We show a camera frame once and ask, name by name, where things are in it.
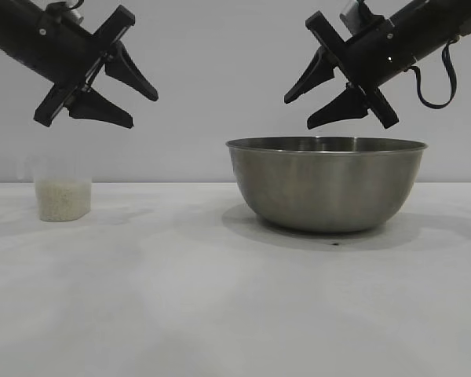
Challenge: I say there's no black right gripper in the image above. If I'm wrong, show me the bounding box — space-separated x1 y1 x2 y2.
283 10 419 131

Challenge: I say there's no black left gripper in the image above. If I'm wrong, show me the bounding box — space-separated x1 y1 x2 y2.
7 0 159 130

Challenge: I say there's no stainless steel mixing bowl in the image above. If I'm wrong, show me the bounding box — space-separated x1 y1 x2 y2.
225 136 429 233

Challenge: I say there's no clear plastic measuring cup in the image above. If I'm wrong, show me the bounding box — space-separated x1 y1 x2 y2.
18 152 93 223

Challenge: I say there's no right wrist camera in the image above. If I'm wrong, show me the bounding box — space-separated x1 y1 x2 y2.
339 0 378 28

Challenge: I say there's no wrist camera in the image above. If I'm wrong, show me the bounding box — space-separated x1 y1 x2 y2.
339 0 378 28
57 0 86 24

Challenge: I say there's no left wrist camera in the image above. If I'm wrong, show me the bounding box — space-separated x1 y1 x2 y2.
57 0 86 24

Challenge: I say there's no dark right arm cable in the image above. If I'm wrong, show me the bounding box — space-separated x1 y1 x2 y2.
409 37 457 109

